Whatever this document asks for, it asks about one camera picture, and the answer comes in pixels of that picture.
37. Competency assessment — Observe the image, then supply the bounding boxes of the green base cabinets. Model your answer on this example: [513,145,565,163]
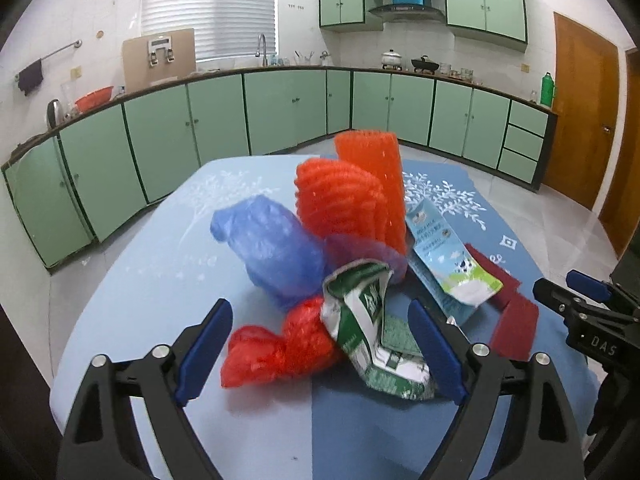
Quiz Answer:
[2,67,558,271]

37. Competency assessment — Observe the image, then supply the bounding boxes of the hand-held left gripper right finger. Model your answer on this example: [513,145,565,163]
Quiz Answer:
[407,299,586,480]

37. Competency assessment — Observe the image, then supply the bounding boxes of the white window blind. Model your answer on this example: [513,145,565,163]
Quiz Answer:
[140,0,276,61]

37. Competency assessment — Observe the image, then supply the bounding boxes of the red plastic bag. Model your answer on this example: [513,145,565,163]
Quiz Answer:
[220,296,346,390]

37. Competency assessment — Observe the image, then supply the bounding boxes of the blue printed tablecloth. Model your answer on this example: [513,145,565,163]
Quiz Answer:
[50,155,601,480]

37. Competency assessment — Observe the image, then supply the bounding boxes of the wooden door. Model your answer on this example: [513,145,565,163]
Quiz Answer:
[542,12,621,211]
[597,50,640,256]

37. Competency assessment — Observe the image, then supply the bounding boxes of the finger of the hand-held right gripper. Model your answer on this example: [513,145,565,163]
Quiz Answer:
[567,269,614,302]
[532,277,587,320]

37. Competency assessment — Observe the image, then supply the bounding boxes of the red basin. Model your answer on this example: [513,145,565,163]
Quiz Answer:
[75,87,114,113]

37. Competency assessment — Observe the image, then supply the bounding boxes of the blue milk carton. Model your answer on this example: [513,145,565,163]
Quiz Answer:
[404,197,505,323]

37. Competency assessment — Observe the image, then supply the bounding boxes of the rounded orange foam net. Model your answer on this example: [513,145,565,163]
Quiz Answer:
[294,157,386,241]

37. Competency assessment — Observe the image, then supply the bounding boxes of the green white packet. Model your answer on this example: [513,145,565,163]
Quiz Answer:
[320,258,436,402]

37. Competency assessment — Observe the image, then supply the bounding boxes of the tall orange foam net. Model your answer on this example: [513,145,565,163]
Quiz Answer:
[334,129,408,256]

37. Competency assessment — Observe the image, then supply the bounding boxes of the dark towel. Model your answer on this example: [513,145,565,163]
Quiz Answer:
[17,59,45,96]

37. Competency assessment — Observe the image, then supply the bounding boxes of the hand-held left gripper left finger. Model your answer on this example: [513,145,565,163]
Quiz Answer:
[57,299,234,480]

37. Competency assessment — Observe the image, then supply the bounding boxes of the purple foam net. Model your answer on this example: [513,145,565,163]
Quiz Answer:
[322,232,408,288]

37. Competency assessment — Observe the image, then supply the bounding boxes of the glass jars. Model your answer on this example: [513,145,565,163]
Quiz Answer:
[440,62,476,83]

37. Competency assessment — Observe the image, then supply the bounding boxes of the cardboard box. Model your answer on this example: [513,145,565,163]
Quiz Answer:
[122,28,197,90]

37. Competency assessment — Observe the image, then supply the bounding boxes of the blue plastic bag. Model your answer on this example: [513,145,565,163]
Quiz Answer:
[210,195,331,311]

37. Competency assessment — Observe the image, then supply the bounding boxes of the metal towel rail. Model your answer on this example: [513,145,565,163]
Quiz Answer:
[15,39,82,81]

